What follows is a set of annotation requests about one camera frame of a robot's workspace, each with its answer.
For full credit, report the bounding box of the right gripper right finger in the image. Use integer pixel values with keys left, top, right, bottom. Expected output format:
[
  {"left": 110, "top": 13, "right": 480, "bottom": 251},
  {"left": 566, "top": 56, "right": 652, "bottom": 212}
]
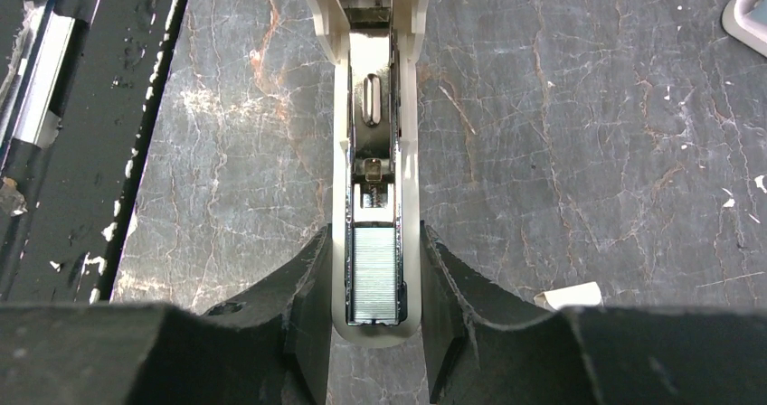
[{"left": 421, "top": 226, "right": 766, "bottom": 404}]

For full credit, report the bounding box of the staple strip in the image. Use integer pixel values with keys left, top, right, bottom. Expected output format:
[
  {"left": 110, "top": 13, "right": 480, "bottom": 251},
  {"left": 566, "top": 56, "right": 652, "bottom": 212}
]
[{"left": 349, "top": 227, "right": 398, "bottom": 325}]

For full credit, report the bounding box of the light blue stapler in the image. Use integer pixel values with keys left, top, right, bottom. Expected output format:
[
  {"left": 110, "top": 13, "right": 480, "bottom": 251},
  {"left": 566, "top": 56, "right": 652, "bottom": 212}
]
[{"left": 721, "top": 0, "right": 766, "bottom": 56}]

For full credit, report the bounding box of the white stapler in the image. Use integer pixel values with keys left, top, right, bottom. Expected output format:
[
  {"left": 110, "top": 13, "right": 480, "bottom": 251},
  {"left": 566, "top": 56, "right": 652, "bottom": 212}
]
[{"left": 306, "top": 0, "right": 429, "bottom": 348}]

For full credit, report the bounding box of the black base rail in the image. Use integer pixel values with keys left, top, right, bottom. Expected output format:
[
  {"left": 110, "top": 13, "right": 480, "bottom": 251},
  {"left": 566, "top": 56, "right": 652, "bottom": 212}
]
[{"left": 1, "top": 0, "right": 188, "bottom": 304}]

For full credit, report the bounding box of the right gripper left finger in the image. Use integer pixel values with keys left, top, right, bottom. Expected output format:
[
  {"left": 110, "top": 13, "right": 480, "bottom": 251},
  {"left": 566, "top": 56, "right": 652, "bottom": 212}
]
[{"left": 1, "top": 227, "right": 332, "bottom": 404}]

